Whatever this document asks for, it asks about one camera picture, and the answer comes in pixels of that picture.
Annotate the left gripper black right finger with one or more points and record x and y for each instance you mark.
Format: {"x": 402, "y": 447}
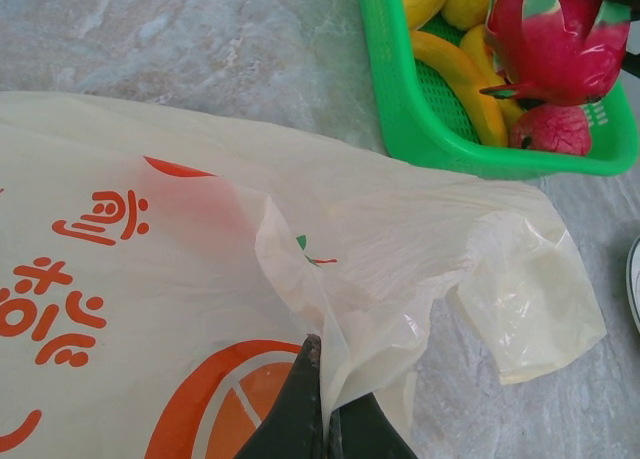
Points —
{"x": 367, "y": 434}

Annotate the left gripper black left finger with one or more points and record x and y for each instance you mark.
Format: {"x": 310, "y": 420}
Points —
{"x": 295, "y": 414}

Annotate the red fake dragon fruit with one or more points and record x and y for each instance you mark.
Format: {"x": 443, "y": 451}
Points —
{"x": 550, "y": 54}

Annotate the white orange-print plastic bag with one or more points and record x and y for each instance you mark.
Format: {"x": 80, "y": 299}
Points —
{"x": 150, "y": 179}

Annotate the yellow fake lemon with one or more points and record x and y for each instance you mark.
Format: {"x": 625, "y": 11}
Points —
{"x": 467, "y": 6}

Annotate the yellow fake banana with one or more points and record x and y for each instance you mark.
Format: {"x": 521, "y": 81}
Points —
{"x": 477, "y": 44}

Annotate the round red fake fruit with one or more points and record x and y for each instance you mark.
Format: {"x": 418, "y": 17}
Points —
{"x": 550, "y": 131}

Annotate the orange-yellow fake banana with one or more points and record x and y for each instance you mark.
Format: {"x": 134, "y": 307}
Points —
{"x": 465, "y": 84}

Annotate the yellow ridged fake fruit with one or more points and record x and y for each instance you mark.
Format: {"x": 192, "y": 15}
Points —
{"x": 422, "y": 1}

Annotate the green plastic basket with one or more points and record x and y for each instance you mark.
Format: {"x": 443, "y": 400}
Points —
{"x": 400, "y": 104}

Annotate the round white orange-print plate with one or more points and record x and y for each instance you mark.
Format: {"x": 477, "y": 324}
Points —
{"x": 636, "y": 284}

